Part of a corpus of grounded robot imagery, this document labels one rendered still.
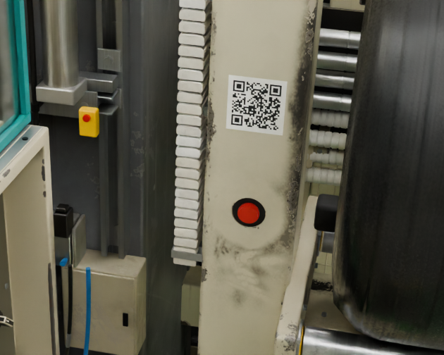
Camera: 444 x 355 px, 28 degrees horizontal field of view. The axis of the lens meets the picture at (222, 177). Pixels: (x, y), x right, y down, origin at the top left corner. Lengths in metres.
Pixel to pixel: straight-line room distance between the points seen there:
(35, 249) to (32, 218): 0.04
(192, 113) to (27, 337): 0.36
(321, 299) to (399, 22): 0.64
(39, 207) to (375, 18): 0.43
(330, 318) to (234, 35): 0.55
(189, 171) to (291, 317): 0.24
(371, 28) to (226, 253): 0.41
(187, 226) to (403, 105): 0.42
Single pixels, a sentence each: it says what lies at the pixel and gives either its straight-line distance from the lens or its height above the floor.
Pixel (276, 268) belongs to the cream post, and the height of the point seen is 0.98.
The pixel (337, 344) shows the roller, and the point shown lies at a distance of 1.22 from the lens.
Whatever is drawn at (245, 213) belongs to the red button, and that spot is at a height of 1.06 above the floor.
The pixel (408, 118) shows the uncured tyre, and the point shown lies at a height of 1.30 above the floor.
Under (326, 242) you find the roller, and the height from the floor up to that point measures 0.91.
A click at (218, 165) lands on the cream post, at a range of 1.18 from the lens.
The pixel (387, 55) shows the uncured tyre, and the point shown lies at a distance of 0.98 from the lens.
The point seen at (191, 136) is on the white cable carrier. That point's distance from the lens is 1.19.
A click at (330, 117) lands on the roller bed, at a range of 1.58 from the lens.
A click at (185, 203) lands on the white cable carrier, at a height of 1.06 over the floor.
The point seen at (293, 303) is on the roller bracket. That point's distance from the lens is 1.23.
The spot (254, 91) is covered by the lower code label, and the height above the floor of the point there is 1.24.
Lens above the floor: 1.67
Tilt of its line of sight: 28 degrees down
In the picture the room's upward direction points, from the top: 3 degrees clockwise
